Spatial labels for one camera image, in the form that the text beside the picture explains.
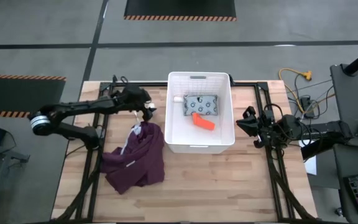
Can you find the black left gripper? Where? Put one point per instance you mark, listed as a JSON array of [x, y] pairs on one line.
[[135, 95]]

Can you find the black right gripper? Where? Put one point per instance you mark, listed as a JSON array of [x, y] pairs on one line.
[[266, 127]]

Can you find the dark purple garment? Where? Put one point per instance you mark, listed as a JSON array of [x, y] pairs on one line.
[[141, 155]]

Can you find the orange bandage roll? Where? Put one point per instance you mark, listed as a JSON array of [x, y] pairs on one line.
[[202, 122]]

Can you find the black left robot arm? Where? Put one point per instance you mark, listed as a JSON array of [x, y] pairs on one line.
[[73, 107]]

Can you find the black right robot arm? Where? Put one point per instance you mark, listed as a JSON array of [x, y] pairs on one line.
[[322, 128]]

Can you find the white perforated plastic basket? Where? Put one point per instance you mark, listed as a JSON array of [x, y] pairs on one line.
[[197, 141]]

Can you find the grey patterned pack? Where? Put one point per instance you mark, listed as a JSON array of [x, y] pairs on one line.
[[200, 104]]

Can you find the black power adapter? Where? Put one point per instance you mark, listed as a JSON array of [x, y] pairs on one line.
[[306, 104]]

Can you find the white paper sheet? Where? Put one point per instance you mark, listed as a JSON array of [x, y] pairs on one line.
[[311, 165]]

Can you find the black hazard-striped floor mat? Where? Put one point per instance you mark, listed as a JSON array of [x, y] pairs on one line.
[[179, 7], [14, 93]]

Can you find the black side desk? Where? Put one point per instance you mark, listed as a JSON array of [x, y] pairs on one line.
[[356, 96]]

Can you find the grey side table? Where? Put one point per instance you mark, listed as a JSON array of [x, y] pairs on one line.
[[356, 161]]

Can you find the black metal table frame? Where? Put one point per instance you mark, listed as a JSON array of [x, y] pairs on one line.
[[259, 84]]

